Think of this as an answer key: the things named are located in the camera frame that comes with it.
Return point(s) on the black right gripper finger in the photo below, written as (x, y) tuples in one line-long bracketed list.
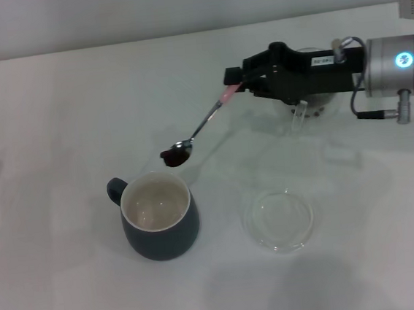
[(256, 60), (268, 83)]

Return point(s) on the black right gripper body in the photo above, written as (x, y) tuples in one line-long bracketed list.
[(317, 76)]

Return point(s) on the small clump of coffee beans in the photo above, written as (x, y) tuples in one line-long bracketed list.
[(174, 160)]

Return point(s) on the dark blue ceramic mug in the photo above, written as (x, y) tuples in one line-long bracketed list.
[(164, 243)]

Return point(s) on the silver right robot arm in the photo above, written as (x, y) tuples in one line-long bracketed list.
[(386, 72)]

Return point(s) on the empty clear glass saucer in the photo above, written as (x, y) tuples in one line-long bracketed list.
[(278, 225)]

